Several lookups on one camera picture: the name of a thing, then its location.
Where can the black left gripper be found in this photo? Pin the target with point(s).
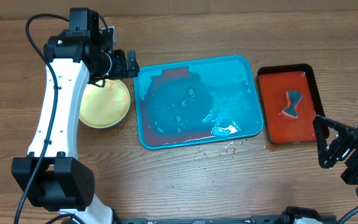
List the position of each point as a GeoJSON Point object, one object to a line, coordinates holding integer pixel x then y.
{"type": "Point", "coordinates": [120, 70]}

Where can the yellow plate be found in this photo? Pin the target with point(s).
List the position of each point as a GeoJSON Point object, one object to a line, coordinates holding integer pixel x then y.
{"type": "Point", "coordinates": [104, 107]}

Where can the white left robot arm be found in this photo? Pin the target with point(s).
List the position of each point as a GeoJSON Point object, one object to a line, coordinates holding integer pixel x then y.
{"type": "Point", "coordinates": [50, 175]}

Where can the red black-rimmed tray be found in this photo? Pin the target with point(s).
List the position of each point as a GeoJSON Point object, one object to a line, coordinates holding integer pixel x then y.
{"type": "Point", "coordinates": [273, 84]}

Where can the teal plastic tray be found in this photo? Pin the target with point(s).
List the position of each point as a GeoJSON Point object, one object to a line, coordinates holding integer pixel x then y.
{"type": "Point", "coordinates": [196, 102]}

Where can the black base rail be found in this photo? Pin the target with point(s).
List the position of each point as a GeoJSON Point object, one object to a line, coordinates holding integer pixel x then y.
{"type": "Point", "coordinates": [291, 215]}

